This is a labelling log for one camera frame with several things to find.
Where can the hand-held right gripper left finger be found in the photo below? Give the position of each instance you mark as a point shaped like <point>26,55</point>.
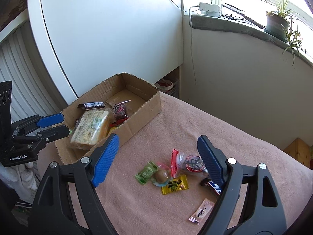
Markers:
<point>105,161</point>

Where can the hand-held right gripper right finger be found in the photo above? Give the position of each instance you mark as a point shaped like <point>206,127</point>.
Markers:
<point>210,161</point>

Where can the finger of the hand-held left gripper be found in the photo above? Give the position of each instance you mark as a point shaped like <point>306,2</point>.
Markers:
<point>53,132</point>
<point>50,120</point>

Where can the red-edged clear candy packet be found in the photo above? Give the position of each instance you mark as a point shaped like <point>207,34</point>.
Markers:
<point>119,109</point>
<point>189,162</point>

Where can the dark chocolate bar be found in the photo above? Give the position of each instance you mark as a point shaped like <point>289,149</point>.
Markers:
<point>93,105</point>
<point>207,184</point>

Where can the yellow-green candy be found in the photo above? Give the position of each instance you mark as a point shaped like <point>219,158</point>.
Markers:
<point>113,128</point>

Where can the packed sliced bread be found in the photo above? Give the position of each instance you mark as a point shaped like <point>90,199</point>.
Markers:
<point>90,127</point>

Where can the green candy packet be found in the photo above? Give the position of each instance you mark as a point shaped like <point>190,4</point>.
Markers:
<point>146,172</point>

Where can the yellow and black candy packet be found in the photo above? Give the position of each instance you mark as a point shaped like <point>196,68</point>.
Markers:
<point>174,185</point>

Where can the pink sachet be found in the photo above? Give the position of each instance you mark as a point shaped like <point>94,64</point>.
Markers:
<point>201,211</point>

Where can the round brown candy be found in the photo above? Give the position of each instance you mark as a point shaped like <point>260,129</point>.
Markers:
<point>161,176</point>

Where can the cardboard box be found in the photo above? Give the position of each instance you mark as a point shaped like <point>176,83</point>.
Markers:
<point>144,102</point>

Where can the person's left hand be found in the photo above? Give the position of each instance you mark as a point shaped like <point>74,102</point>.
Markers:
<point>22,178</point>

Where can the pink tablecloth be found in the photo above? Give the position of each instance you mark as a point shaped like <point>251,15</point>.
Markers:
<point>171,132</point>

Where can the white ribbed panel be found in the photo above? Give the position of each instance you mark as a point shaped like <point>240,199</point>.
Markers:
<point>24,66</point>

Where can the white plastic basket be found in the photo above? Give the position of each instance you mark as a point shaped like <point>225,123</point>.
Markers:
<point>173,89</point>

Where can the wooden crate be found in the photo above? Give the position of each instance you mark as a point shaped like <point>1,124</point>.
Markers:
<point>297,154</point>

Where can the white refrigerator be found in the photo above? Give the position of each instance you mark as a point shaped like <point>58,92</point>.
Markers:
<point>110,29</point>

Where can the grey window sill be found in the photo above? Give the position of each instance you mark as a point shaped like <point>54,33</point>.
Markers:
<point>232,27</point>

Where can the dark flat stick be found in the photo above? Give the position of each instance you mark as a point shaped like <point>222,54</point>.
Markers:
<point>244,17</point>

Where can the white power adapter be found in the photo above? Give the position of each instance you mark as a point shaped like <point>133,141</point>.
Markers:
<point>210,9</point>

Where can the potted spider plant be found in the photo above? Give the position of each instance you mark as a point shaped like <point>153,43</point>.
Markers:
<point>276,24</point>

